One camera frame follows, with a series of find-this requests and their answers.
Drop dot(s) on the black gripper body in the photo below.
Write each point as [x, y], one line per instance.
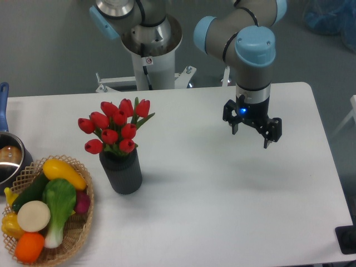
[252, 114]

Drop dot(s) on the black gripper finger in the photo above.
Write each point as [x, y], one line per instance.
[272, 131]
[230, 116]

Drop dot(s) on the red tulip bouquet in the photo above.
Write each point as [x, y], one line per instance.
[115, 127]

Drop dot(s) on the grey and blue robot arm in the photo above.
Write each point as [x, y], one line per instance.
[242, 40]

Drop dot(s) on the dark grey ribbed vase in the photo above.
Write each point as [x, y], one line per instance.
[124, 174]

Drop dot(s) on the blue plastic bag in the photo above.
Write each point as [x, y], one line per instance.
[332, 18]

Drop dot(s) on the black device at table edge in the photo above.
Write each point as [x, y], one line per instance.
[346, 239]

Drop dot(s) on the purple radish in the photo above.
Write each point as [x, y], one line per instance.
[82, 202]

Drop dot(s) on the yellow squash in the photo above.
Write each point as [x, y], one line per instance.
[58, 169]

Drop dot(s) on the green bok choy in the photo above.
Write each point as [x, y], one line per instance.
[60, 197]

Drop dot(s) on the green cucumber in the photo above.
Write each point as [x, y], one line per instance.
[31, 193]

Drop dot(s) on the woven wicker basket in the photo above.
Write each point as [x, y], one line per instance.
[76, 228]

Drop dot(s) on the round beige slice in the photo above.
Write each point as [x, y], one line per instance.
[33, 216]

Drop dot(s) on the yellow banana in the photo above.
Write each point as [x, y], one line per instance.
[10, 196]

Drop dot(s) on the orange fruit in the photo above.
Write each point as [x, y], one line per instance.
[29, 247]

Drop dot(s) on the yellow bell pepper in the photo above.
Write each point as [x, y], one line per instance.
[11, 227]

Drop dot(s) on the white chair frame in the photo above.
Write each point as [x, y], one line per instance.
[350, 116]

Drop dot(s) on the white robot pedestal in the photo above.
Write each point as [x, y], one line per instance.
[152, 51]

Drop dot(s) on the pot with blue handle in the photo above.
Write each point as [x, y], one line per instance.
[14, 156]

